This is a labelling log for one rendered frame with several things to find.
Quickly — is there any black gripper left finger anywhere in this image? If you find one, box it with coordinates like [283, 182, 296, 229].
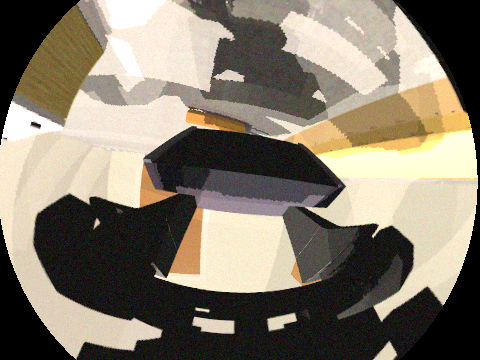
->
[89, 193, 197, 279]

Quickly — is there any brown-handled awl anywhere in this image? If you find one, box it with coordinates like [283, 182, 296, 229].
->
[185, 109, 261, 136]

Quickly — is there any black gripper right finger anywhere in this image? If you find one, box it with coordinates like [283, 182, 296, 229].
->
[281, 207, 379, 284]

